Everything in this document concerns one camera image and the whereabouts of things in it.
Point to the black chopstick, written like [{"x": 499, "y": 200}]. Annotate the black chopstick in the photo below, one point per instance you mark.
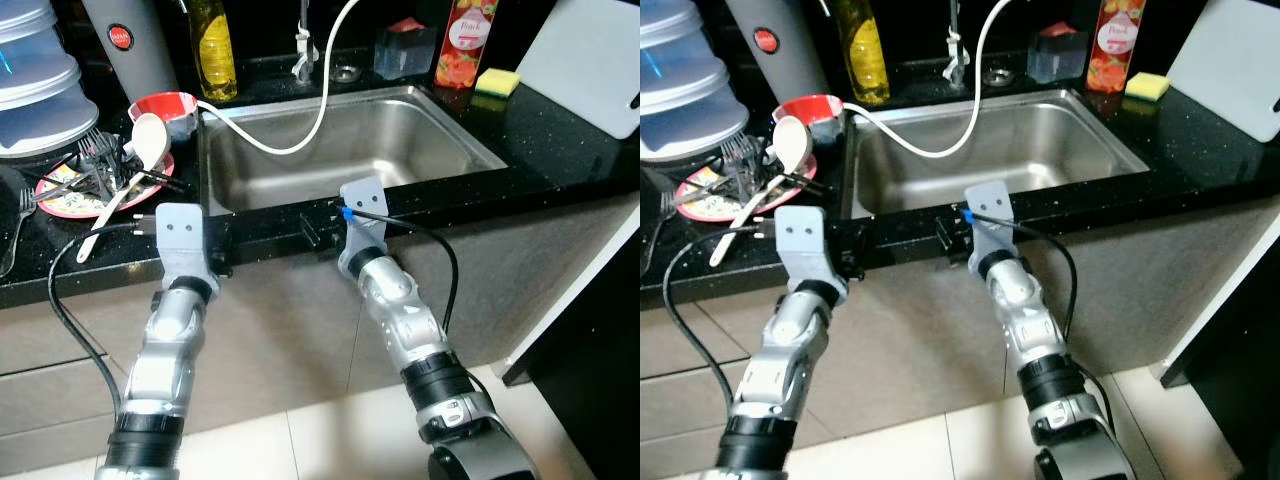
[
  {"x": 160, "y": 180},
  {"x": 800, "y": 185}
]

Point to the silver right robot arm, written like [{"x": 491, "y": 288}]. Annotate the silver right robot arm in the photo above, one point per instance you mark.
[
  {"x": 1030, "y": 320},
  {"x": 410, "y": 310}
]

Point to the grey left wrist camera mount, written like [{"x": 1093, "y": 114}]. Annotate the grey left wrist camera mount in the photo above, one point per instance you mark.
[
  {"x": 180, "y": 235},
  {"x": 800, "y": 240}
]

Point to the grey thermos with red logo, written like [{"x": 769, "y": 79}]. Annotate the grey thermos with red logo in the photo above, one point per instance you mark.
[
  {"x": 775, "y": 45},
  {"x": 130, "y": 45}
]

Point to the stainless steel sink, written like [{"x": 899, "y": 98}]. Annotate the stainless steel sink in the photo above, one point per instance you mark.
[
  {"x": 1000, "y": 160},
  {"x": 350, "y": 150}
]

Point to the red peach juice carton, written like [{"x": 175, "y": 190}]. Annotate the red peach juice carton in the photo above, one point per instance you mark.
[
  {"x": 462, "y": 45},
  {"x": 1115, "y": 45}
]

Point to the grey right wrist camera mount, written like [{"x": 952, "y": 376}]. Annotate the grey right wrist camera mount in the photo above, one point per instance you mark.
[
  {"x": 365, "y": 200},
  {"x": 990, "y": 215}
]

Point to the white cutting board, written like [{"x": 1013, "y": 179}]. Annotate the white cutting board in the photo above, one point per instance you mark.
[
  {"x": 585, "y": 65},
  {"x": 1230, "y": 70}
]

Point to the dark cabinet with white edge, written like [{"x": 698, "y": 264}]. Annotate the dark cabinet with white edge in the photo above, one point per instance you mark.
[
  {"x": 1240, "y": 380},
  {"x": 590, "y": 350}
]

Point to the silver metal fork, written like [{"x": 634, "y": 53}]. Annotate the silver metal fork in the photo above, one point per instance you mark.
[
  {"x": 655, "y": 235},
  {"x": 15, "y": 235}
]

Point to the yellow sponge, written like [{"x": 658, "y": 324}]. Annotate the yellow sponge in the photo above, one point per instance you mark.
[
  {"x": 497, "y": 82},
  {"x": 1147, "y": 87}
]

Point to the patterned plate with red rim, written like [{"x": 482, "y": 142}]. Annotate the patterned plate with red rim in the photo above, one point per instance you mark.
[
  {"x": 70, "y": 208},
  {"x": 710, "y": 208}
]

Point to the yellow liquid bottle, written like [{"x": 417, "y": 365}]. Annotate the yellow liquid bottle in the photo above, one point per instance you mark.
[
  {"x": 865, "y": 60},
  {"x": 213, "y": 55}
]

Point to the red bowl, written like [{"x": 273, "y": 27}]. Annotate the red bowl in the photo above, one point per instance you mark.
[
  {"x": 165, "y": 103},
  {"x": 815, "y": 108}
]

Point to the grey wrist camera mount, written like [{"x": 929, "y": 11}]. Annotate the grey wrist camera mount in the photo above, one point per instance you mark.
[
  {"x": 800, "y": 240},
  {"x": 365, "y": 200},
  {"x": 990, "y": 215},
  {"x": 180, "y": 235}
]

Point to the metal faucet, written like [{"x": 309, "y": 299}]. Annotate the metal faucet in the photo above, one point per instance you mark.
[
  {"x": 957, "y": 50},
  {"x": 303, "y": 50}
]

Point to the black plastic fork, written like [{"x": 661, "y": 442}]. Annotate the black plastic fork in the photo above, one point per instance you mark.
[
  {"x": 740, "y": 165},
  {"x": 95, "y": 160},
  {"x": 118, "y": 150},
  {"x": 762, "y": 155}
]

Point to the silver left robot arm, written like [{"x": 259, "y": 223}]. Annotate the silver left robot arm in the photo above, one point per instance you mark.
[
  {"x": 165, "y": 350},
  {"x": 790, "y": 350}
]

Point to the clear container with red item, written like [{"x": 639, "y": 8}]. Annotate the clear container with red item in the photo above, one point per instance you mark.
[
  {"x": 403, "y": 55},
  {"x": 1055, "y": 55}
]

